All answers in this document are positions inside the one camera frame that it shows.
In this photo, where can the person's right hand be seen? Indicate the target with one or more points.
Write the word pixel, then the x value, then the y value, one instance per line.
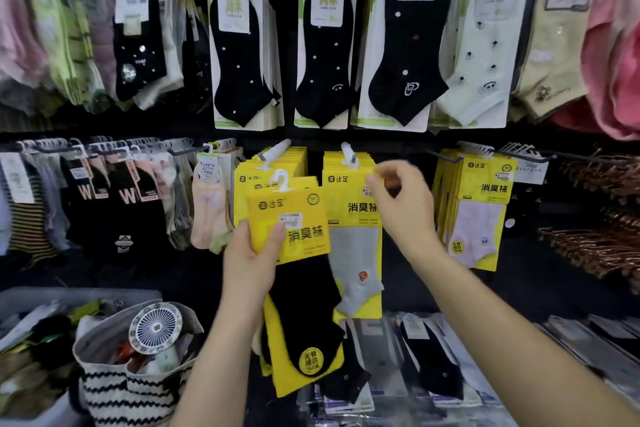
pixel 407 211

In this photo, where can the person's left hand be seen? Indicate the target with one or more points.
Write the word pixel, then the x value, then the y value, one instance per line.
pixel 247 281

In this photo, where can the yellow packet black sock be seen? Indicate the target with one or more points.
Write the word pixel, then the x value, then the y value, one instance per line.
pixel 305 311

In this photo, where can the bunch yellow sock packets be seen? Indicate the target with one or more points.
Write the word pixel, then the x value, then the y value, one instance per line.
pixel 245 176
pixel 487 186
pixel 355 251

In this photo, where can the person's right forearm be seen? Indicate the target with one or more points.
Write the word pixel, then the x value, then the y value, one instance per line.
pixel 525 341

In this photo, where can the person's left forearm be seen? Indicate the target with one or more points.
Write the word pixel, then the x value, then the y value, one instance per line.
pixel 215 376

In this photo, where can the row black socks peach cuffs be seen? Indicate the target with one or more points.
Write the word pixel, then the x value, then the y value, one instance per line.
pixel 130 201

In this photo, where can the row of clear bagged socks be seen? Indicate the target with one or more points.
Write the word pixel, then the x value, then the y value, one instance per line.
pixel 435 366

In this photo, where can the row black socks white cards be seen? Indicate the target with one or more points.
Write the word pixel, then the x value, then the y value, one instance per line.
pixel 325 71

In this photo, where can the bunch of striped socks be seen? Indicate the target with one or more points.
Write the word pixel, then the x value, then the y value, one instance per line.
pixel 30 226

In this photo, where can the black dotted tall socks bunch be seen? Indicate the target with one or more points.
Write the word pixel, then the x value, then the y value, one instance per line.
pixel 137 61

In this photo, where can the pink garments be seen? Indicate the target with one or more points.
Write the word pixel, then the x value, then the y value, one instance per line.
pixel 615 66

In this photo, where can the row of pastel hanging socks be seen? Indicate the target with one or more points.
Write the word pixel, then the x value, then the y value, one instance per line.
pixel 55 41

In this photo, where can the bunch of pastel sock packs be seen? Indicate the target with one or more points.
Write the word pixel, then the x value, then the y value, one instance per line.
pixel 207 216

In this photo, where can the white handheld fan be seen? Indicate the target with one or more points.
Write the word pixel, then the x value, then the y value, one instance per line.
pixel 155 327

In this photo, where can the clear price tag holder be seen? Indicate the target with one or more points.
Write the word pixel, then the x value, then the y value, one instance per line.
pixel 530 174

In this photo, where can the white tipped peg hook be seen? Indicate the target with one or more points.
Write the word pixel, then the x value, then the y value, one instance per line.
pixel 275 151

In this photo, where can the white plastic bin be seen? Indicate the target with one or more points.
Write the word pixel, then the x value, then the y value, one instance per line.
pixel 100 294

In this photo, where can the cream dotted sock pack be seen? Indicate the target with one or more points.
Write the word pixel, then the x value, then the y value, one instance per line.
pixel 480 71

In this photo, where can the black white zigzag tote bag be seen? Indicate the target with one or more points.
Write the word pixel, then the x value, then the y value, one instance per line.
pixel 120 396

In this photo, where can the heap of copper hangers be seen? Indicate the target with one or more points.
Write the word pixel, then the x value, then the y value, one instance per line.
pixel 595 251

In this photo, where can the beige sock pack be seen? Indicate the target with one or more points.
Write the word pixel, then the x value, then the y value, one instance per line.
pixel 555 66

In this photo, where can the black dotted sock white card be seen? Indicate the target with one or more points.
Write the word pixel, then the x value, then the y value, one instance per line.
pixel 240 71

